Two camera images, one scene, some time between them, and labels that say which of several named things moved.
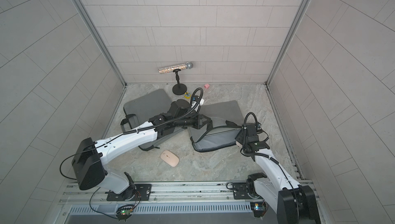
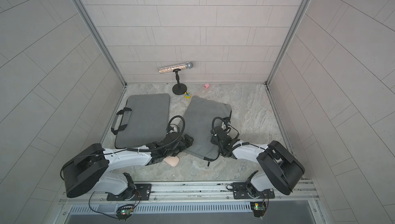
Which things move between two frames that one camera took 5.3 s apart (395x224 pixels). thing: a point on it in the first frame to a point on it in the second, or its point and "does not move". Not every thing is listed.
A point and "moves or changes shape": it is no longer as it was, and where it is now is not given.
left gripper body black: [197, 121] to [181, 146]
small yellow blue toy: [187, 95] does not move
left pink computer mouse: [169, 157] does not move
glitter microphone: [187, 65] does not move
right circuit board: [259, 208] does not move
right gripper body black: [241, 137] to [214, 141]
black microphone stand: [178, 89] does not move
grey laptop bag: [227, 121] moves or changes shape
